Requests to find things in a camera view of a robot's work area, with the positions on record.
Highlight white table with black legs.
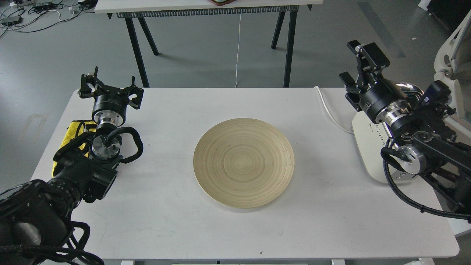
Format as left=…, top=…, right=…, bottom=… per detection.
left=94, top=0, right=323, bottom=88

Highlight cables and adapters on floor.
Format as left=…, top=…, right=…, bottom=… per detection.
left=0, top=0, right=98, bottom=39

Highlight brown object on back table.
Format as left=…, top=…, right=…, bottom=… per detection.
left=210, top=0, right=234, bottom=6

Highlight white chrome toaster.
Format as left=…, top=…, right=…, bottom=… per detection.
left=352, top=83, right=424, bottom=185

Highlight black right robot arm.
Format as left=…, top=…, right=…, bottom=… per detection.
left=339, top=40, right=470, bottom=222

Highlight yellow cloth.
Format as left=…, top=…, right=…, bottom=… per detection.
left=52, top=120, right=97, bottom=177

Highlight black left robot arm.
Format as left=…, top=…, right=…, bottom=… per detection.
left=0, top=71, right=144, bottom=265

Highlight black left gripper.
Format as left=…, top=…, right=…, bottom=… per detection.
left=78, top=67, right=144, bottom=126

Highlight white office chair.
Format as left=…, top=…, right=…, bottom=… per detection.
left=433, top=12, right=471, bottom=137

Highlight white hanging cable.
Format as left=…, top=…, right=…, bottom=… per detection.
left=234, top=13, right=242, bottom=88

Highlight round bamboo plate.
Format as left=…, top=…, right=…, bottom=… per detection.
left=193, top=118, right=295, bottom=209

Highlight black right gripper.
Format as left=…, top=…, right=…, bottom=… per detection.
left=339, top=40, right=412, bottom=126

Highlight white toaster power cable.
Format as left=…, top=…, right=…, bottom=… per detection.
left=314, top=86, right=354, bottom=134

